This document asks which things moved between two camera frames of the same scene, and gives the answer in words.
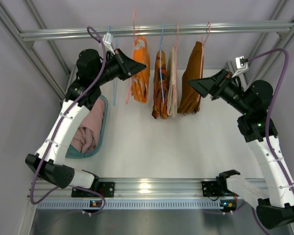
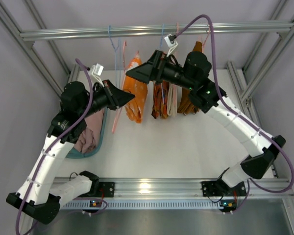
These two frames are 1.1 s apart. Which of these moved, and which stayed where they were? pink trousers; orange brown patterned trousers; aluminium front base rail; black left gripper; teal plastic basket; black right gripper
Moved: black left gripper; black right gripper
Stayed: pink trousers; aluminium front base rail; teal plastic basket; orange brown patterned trousers
